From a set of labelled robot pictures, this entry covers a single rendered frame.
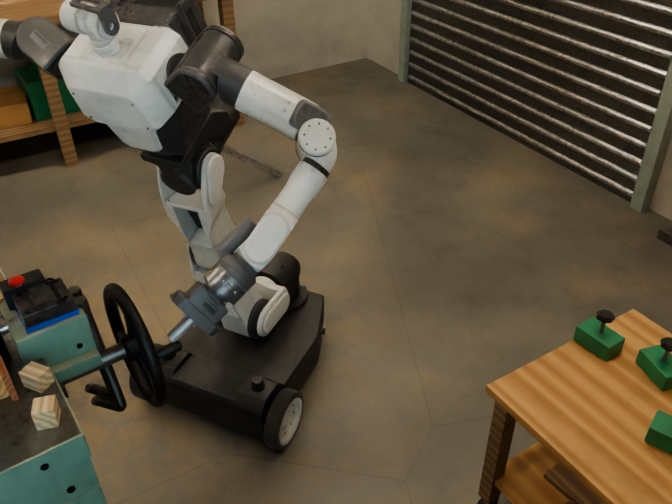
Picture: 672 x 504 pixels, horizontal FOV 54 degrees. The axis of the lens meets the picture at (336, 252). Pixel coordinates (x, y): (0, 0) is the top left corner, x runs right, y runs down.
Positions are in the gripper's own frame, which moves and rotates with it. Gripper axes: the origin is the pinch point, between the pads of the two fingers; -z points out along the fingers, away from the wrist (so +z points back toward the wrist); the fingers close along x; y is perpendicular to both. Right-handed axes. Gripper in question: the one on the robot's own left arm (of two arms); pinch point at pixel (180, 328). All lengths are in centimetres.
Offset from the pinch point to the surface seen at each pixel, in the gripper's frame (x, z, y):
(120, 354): 3.4, -13.4, -7.0
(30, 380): 15.5, -23.5, 9.8
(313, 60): -21, 165, -363
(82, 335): 13.1, -13.9, -0.3
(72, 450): 3.7, -24.7, 20.7
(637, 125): -124, 201, -131
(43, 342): 17.7, -18.9, 2.2
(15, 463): 9.7, -30.9, 23.2
